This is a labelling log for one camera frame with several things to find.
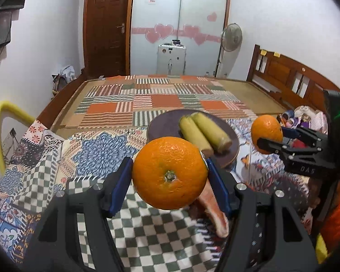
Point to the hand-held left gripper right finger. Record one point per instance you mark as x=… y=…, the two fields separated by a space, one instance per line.
x=216 y=181

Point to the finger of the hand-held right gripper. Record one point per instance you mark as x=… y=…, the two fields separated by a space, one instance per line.
x=272 y=145
x=303 y=136

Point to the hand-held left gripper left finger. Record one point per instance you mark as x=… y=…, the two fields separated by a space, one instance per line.
x=121 y=182

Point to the small orange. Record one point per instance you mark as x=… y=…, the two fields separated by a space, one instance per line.
x=265 y=129

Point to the large orange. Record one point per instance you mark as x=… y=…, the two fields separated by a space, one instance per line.
x=170 y=172

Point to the brown round plate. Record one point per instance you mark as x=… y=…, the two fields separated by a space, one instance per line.
x=164 y=124

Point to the pile of dolls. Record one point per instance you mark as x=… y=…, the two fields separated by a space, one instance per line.
x=308 y=116

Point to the blue floral checkered quilt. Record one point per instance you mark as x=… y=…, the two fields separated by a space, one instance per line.
x=82 y=153

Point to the yellow-green banana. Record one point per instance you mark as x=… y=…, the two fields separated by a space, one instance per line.
x=192 y=133
x=212 y=131

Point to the woven straw bed mat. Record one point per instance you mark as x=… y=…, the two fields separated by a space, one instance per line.
x=257 y=93

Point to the wooden headboard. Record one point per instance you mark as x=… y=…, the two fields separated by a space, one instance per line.
x=283 y=73

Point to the orange striped patchwork blanket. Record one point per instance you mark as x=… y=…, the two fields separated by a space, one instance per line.
x=147 y=99

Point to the standing fan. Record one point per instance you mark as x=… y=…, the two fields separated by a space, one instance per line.
x=231 y=36

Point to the pile of clothes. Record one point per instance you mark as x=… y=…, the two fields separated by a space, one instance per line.
x=63 y=75

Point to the white appliance by door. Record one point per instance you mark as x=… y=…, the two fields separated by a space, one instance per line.
x=171 y=58

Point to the brown wooden door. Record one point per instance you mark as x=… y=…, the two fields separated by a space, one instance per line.
x=104 y=28

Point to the frosted glass wardrobe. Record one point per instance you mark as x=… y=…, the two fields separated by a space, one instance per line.
x=181 y=5

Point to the wooden bed frame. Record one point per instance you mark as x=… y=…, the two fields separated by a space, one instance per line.
x=52 y=106

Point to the yellow tube frame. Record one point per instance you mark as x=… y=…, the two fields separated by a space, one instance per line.
x=10 y=107

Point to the wall-mounted television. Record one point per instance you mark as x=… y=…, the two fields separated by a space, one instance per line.
x=0 y=28

